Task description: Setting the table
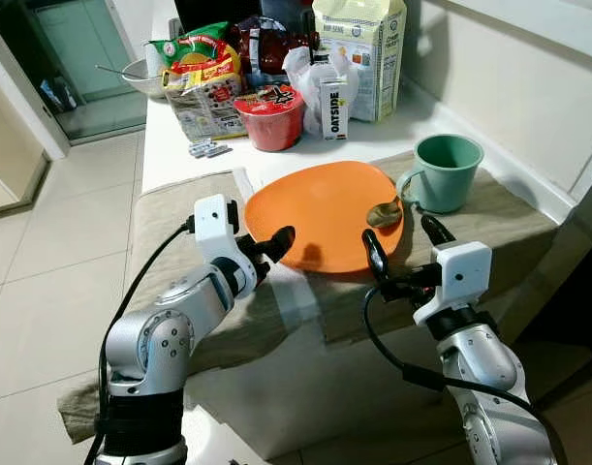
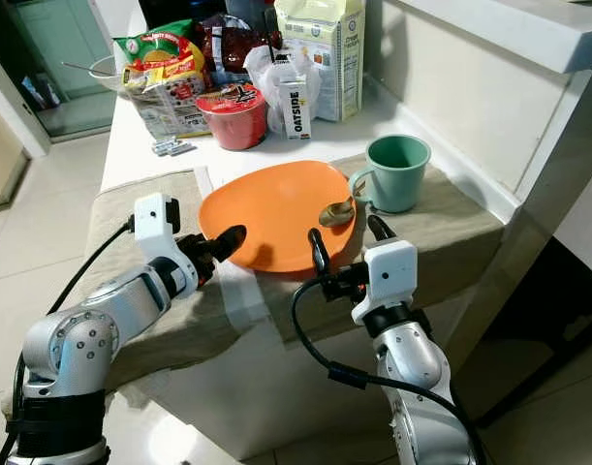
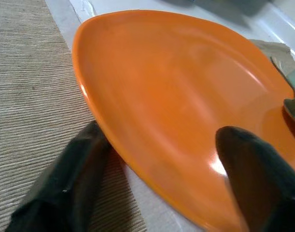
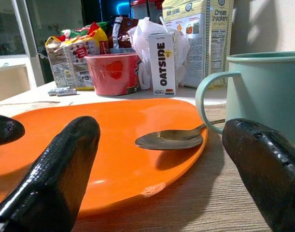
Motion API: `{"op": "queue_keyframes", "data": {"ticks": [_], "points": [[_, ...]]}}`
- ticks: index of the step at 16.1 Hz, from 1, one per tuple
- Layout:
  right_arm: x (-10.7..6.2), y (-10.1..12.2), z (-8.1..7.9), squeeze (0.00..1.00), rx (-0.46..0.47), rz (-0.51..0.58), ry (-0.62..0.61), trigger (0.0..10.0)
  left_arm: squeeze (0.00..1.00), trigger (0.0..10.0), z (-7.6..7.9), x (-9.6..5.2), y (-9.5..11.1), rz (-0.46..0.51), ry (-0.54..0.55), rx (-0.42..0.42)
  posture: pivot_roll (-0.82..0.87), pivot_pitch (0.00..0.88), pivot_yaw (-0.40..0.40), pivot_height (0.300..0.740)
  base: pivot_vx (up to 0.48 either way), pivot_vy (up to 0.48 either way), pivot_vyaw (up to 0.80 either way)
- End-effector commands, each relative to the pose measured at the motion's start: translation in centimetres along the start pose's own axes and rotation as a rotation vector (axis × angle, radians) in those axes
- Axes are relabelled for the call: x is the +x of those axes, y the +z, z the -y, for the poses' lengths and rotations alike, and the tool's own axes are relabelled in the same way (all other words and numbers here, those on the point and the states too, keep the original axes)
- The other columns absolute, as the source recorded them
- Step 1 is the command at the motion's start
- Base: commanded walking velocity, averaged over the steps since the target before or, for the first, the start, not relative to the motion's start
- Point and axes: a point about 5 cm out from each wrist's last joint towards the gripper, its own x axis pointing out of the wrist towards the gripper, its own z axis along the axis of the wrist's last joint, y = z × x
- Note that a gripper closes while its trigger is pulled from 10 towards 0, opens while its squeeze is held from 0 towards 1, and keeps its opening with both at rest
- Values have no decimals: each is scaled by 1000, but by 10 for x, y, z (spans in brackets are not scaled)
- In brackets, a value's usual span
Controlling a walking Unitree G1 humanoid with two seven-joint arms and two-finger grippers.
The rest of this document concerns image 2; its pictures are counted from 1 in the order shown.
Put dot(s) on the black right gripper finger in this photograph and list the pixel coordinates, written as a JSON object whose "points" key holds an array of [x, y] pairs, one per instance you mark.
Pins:
{"points": [[320, 256], [380, 230]]}

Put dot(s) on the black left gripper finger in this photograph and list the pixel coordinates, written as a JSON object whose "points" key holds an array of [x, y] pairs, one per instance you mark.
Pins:
{"points": [[228, 240], [203, 273]]}

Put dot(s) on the bronze metal spoon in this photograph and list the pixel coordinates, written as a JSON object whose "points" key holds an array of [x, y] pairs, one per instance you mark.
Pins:
{"points": [[336, 214]]}

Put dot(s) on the orange plastic plate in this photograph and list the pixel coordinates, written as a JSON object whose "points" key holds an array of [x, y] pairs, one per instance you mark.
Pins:
{"points": [[271, 208]]}

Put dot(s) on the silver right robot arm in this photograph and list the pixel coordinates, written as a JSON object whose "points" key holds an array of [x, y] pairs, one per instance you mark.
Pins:
{"points": [[417, 363]]}

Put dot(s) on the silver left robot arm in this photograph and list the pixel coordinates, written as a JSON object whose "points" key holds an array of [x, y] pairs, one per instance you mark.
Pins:
{"points": [[77, 349]]}

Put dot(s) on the green ceramic mug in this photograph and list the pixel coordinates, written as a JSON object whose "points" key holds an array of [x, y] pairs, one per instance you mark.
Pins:
{"points": [[397, 179]]}

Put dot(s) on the beige table cloth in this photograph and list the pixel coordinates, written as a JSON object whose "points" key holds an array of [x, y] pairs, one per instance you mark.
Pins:
{"points": [[451, 232]]}

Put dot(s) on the small silver batteries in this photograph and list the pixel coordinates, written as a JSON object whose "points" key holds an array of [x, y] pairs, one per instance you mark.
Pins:
{"points": [[172, 147]]}

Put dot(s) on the red instant noodle cup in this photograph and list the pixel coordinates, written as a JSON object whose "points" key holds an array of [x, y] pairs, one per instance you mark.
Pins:
{"points": [[233, 126]]}

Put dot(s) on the white Oatside carton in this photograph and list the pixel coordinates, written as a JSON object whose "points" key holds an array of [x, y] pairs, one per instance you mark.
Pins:
{"points": [[297, 114]]}

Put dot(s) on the white red noodle packet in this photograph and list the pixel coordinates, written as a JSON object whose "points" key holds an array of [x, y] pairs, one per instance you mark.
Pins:
{"points": [[170, 108]]}

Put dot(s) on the white plastic bag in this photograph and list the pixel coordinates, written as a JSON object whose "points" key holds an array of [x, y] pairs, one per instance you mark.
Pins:
{"points": [[264, 79]]}

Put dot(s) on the large cream carton box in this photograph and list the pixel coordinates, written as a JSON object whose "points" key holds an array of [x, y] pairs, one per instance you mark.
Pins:
{"points": [[325, 58]]}

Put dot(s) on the dark red snack bag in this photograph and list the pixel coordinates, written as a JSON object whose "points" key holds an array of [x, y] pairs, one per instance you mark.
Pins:
{"points": [[233, 44]]}

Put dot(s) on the green yellow snack bag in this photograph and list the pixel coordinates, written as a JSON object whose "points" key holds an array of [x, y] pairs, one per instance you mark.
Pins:
{"points": [[155, 50]]}

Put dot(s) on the silver spoon in bowl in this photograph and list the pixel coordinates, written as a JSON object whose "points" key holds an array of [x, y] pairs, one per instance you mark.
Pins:
{"points": [[77, 67]]}

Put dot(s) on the dark items behind door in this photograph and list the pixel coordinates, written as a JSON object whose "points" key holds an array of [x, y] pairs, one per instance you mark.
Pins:
{"points": [[37, 94]]}

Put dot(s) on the black appliance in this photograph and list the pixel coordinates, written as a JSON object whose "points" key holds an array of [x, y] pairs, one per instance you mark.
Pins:
{"points": [[170, 10]]}

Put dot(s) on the green glass door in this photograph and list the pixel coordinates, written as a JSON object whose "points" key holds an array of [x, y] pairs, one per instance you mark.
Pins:
{"points": [[58, 48]]}

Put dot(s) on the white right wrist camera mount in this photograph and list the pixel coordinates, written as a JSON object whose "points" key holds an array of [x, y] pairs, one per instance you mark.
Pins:
{"points": [[390, 271]]}

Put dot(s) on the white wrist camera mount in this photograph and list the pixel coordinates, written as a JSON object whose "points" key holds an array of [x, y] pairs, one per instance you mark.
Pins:
{"points": [[390, 271], [155, 223]]}

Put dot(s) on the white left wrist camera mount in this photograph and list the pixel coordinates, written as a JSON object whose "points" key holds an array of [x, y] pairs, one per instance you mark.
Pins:
{"points": [[155, 223]]}

